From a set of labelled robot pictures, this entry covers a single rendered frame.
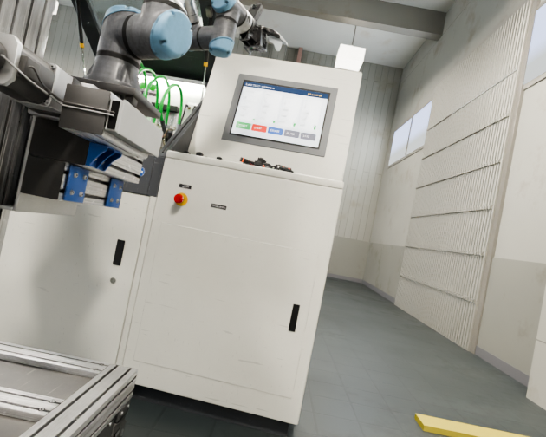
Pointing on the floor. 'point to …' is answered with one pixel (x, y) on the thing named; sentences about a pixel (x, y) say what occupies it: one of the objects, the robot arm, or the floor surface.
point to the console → (239, 264)
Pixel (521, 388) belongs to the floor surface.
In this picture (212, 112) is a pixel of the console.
